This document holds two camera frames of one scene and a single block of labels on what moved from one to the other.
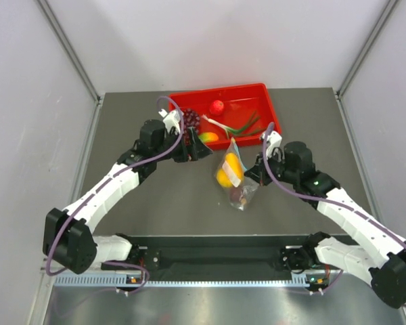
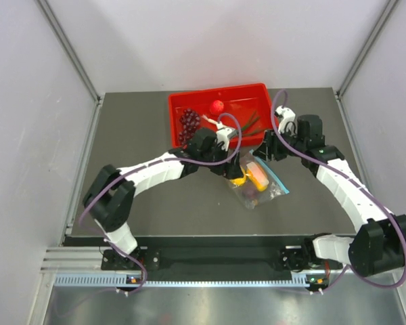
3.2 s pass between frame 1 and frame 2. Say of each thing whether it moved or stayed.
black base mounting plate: stayed
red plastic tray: stayed
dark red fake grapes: stayed
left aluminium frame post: stayed
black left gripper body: moved
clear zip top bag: moved
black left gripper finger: moved
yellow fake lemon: moved
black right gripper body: moved
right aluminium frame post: stayed
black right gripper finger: moved
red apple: stayed
